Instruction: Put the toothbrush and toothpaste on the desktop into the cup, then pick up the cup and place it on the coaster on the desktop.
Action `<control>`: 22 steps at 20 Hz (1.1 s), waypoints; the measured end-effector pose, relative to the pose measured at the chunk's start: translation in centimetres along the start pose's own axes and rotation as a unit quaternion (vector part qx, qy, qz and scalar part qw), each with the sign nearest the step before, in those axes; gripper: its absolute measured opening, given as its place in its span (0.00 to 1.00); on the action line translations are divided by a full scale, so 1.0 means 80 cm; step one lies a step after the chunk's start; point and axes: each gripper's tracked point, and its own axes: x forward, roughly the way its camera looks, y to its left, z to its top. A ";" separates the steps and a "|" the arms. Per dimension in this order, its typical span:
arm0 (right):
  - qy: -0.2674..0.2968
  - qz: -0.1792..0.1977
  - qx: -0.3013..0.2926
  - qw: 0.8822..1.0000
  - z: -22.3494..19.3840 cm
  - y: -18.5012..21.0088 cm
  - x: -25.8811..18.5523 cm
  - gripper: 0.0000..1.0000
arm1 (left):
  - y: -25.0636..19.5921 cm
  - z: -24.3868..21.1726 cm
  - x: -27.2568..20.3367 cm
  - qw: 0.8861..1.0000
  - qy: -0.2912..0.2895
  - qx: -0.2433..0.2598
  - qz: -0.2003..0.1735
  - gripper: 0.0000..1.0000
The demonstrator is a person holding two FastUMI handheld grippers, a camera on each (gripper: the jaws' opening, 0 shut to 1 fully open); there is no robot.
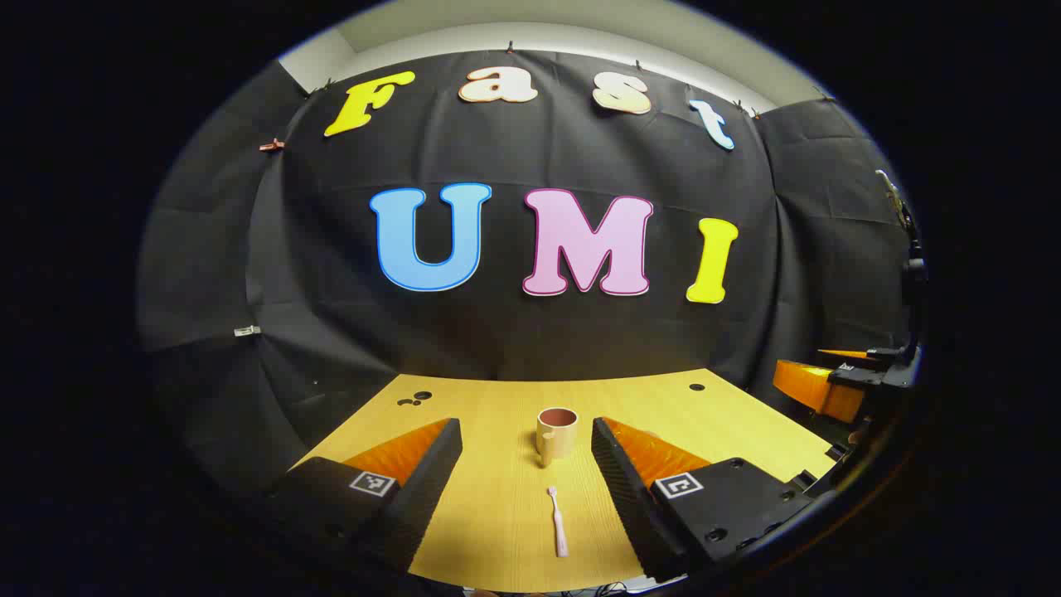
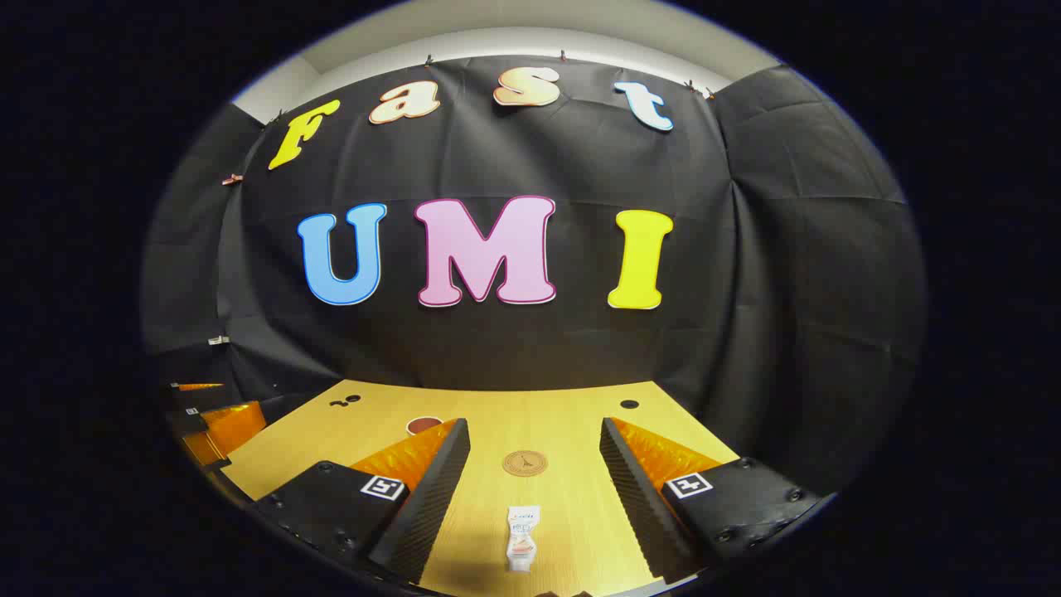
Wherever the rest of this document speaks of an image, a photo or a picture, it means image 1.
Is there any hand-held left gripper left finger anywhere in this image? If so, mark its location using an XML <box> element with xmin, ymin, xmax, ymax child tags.
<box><xmin>265</xmin><ymin>417</ymin><xmax>463</xmax><ymax>577</ymax></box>

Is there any pink toothbrush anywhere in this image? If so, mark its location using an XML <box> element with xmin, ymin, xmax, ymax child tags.
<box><xmin>547</xmin><ymin>486</ymin><xmax>570</xmax><ymax>559</ymax></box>

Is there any black backdrop cloth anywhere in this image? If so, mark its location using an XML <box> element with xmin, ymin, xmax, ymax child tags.
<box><xmin>137</xmin><ymin>50</ymin><xmax>923</xmax><ymax>498</ymax></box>

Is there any beige cup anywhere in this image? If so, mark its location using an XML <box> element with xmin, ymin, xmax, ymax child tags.
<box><xmin>535</xmin><ymin>407</ymin><xmax>579</xmax><ymax>468</ymax></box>

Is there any wooden desktop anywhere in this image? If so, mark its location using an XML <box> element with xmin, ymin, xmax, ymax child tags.
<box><xmin>290</xmin><ymin>369</ymin><xmax>838</xmax><ymax>594</ymax></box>

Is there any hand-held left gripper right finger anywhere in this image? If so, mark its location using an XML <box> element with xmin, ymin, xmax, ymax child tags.
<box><xmin>591</xmin><ymin>416</ymin><xmax>818</xmax><ymax>585</ymax></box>

